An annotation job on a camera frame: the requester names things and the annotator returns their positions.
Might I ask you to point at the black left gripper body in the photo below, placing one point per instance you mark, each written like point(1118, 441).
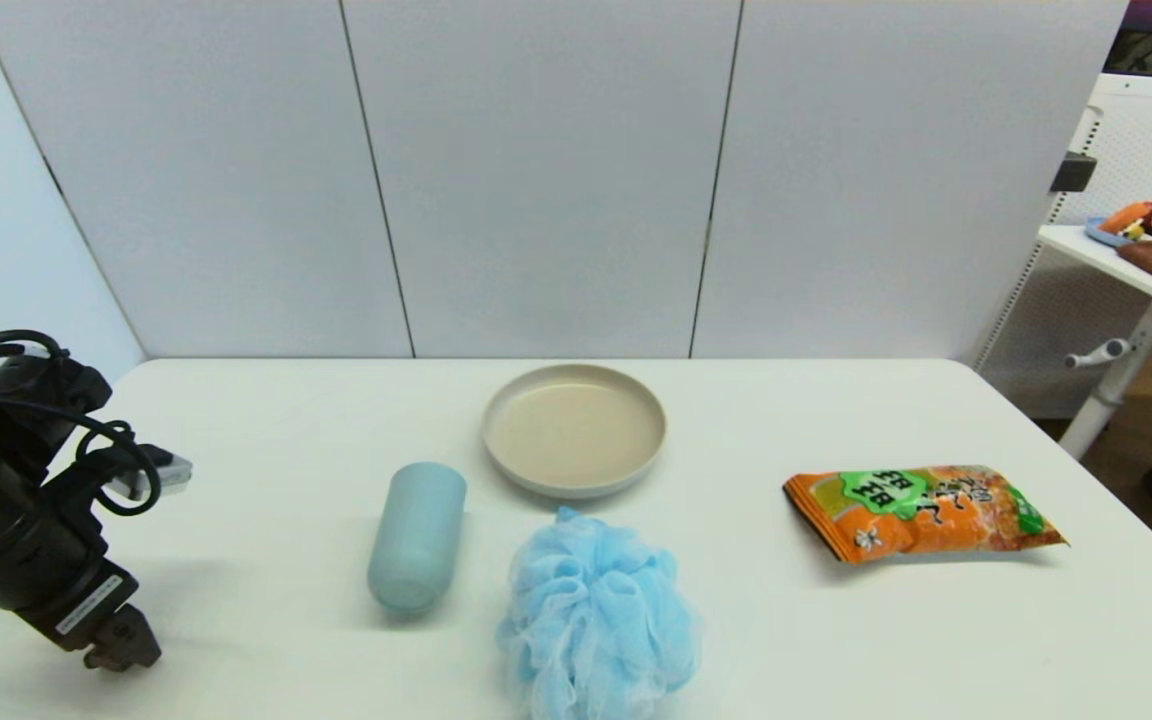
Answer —
point(16, 540)

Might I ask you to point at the black clamp block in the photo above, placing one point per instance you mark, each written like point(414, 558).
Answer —
point(1073, 172)

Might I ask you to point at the light blue mesh bath pouf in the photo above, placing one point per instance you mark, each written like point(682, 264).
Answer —
point(596, 610)

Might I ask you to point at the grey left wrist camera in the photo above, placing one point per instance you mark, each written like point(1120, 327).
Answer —
point(168, 470)

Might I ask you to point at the small blue dish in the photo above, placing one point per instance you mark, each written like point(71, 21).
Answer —
point(1098, 235)

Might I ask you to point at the orange toy packet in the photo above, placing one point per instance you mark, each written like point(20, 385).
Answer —
point(1126, 216)

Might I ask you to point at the light blue plastic cup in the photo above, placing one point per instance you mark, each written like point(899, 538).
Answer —
point(416, 540)

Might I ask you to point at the orange snack bag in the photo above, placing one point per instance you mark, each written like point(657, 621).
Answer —
point(926, 515)

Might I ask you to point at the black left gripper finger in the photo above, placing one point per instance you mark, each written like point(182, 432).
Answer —
point(139, 640)
point(104, 655)

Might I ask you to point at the white side desk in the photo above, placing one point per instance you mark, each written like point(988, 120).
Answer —
point(1078, 246)

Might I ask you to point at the white pegboard panel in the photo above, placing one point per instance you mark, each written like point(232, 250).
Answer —
point(1148, 138)

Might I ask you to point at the beige round plate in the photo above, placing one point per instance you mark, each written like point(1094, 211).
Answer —
point(574, 435)

